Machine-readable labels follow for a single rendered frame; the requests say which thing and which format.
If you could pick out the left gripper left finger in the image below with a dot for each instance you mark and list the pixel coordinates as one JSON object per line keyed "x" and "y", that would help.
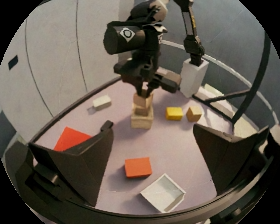
{"x": 81, "y": 166}

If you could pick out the yellow cube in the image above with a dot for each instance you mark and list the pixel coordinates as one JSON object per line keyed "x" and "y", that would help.
{"x": 173, "y": 113}

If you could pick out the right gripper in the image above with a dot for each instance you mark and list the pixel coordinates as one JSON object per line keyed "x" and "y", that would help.
{"x": 170, "y": 80}

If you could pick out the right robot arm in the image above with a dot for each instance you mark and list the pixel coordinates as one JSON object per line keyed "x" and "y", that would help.
{"x": 122, "y": 37}

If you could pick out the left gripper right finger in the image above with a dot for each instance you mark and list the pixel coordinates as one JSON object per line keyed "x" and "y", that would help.
{"x": 225, "y": 155}

